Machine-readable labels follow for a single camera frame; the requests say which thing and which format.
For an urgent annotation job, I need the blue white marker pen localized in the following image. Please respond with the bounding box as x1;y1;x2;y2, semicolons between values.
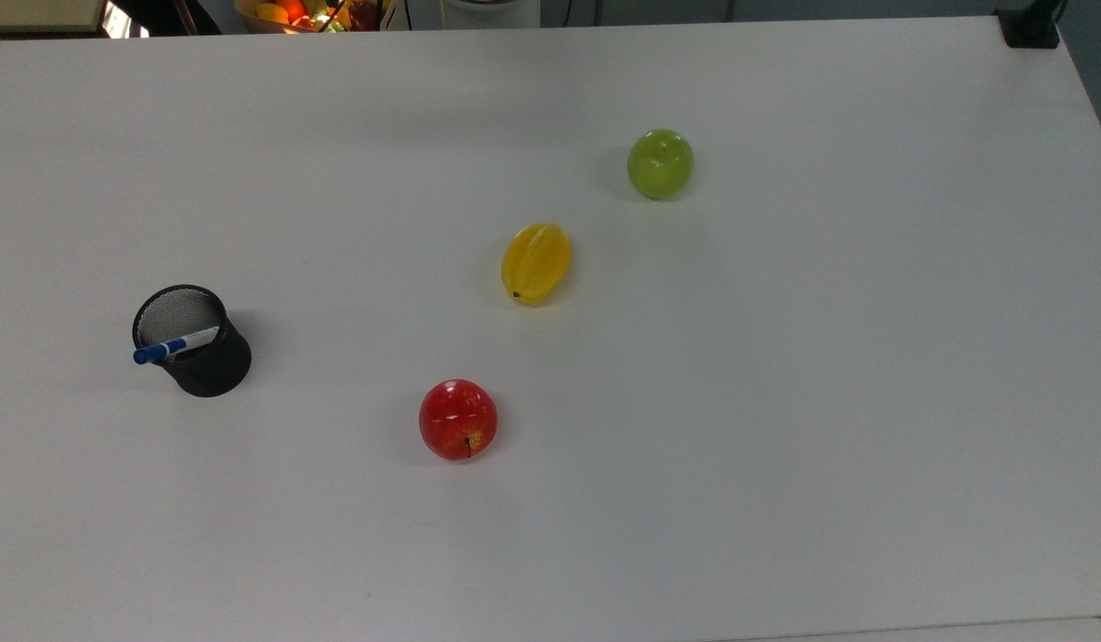
133;326;221;366

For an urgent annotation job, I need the black mesh pen cup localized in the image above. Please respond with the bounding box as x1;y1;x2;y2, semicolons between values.
131;284;252;399

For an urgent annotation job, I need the yellow starfruit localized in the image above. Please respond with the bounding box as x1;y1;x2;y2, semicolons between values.
501;223;573;306

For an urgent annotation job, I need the red apple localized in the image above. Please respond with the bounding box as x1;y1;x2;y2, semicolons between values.
418;379;499;462

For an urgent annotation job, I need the green apple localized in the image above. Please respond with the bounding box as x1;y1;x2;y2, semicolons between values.
627;128;695;201

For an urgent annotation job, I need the bowl of mixed fruit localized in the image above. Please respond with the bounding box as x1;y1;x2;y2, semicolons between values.
234;0;399;35

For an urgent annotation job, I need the beige box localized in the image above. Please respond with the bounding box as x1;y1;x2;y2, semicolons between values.
0;0;110;37

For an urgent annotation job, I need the black camera stand base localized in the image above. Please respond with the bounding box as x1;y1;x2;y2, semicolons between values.
996;0;1064;49

